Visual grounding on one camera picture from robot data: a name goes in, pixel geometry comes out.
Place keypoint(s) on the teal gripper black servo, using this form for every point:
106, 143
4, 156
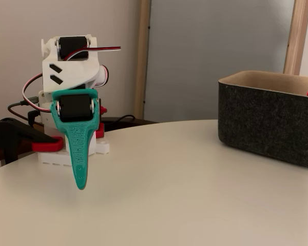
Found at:
72, 108

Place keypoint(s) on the grey board panel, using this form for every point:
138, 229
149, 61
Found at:
208, 51

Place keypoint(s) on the dark grey felt bin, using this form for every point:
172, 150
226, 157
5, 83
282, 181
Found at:
259, 120

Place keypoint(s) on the wooden shelf post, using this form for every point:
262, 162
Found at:
142, 64
296, 38

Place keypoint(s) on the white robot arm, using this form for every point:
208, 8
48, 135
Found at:
72, 74

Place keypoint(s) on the black power plug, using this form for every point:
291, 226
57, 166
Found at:
32, 115

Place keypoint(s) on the black clamp red pad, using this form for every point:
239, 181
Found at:
100, 132
12, 133

